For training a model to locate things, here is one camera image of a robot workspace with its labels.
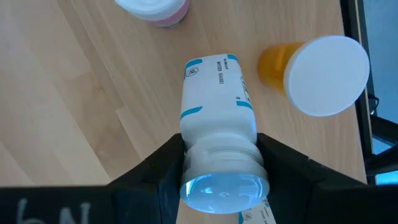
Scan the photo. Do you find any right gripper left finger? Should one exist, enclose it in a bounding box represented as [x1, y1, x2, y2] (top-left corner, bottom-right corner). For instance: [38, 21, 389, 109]
[0, 133, 187, 224]

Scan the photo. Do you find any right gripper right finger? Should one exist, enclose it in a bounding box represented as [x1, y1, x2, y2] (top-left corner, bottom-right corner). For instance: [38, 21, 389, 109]
[256, 133, 398, 224]

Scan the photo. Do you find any white bottle teal label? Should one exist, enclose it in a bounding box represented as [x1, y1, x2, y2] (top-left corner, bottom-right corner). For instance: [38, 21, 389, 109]
[236, 198, 278, 224]
[179, 53, 271, 216]

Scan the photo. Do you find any orange bottle white cap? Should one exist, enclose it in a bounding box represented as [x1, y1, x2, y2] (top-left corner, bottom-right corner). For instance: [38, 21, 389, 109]
[257, 35, 371, 118]

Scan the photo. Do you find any pink bottle white cap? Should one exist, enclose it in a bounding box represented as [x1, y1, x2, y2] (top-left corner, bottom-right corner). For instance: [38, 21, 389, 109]
[114, 0, 191, 28]

